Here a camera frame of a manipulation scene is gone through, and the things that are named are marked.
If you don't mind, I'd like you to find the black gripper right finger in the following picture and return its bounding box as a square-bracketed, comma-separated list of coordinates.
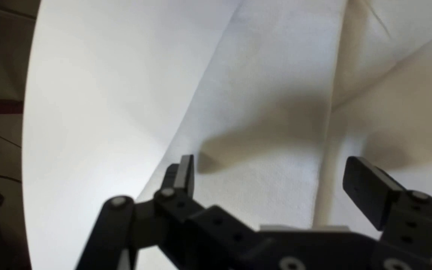
[342, 155, 432, 261]

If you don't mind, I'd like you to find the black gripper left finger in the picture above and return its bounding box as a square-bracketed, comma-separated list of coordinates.
[75, 153, 258, 270]

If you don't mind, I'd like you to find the white towel with red stripes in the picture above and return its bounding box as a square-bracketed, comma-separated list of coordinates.
[138, 0, 432, 237]

